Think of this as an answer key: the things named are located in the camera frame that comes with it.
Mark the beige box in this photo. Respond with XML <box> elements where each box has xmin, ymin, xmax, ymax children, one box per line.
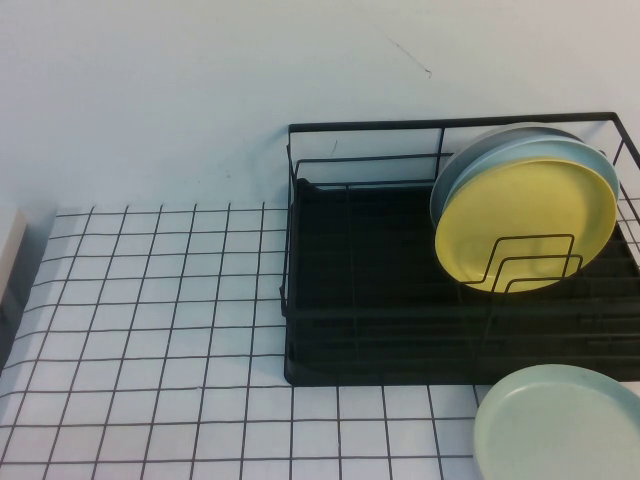
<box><xmin>0</xmin><ymin>208</ymin><xmax>31</xmax><ymax>303</ymax></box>

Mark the black wire dish rack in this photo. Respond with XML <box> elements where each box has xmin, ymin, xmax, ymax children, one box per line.
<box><xmin>278</xmin><ymin>111</ymin><xmax>640</xmax><ymax>386</ymax></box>

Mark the black plastic drip tray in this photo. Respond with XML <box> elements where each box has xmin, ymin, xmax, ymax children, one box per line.
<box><xmin>282</xmin><ymin>176</ymin><xmax>640</xmax><ymax>386</ymax></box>

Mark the light blue round plate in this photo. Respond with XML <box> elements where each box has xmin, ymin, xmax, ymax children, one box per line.
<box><xmin>445</xmin><ymin>137</ymin><xmax>623</xmax><ymax>232</ymax></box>

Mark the pale green round plate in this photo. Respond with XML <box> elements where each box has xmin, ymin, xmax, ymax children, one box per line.
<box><xmin>472</xmin><ymin>363</ymin><xmax>640</xmax><ymax>480</ymax></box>

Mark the grey round plate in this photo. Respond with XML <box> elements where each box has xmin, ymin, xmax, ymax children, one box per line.
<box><xmin>428</xmin><ymin>123</ymin><xmax>587</xmax><ymax>227</ymax></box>

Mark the yellow round plate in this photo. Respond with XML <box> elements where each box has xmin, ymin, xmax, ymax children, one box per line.
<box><xmin>432</xmin><ymin>157</ymin><xmax>620</xmax><ymax>295</ymax></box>

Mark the white grid pattern tablecloth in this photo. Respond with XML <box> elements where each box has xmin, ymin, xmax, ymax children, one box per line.
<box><xmin>0</xmin><ymin>201</ymin><xmax>640</xmax><ymax>480</ymax></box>

